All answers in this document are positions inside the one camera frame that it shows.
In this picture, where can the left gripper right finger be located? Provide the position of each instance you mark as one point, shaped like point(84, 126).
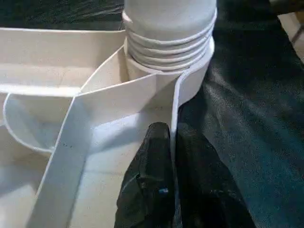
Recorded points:
point(206, 194)

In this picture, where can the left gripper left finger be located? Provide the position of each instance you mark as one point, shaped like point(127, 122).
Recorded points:
point(147, 190)

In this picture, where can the white plastic table top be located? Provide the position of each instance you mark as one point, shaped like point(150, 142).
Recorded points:
point(47, 59)

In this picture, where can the white plastic table leg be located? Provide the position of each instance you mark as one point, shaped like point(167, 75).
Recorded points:
point(171, 19)

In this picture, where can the black work mat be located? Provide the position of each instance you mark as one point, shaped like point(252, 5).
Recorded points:
point(249, 118)

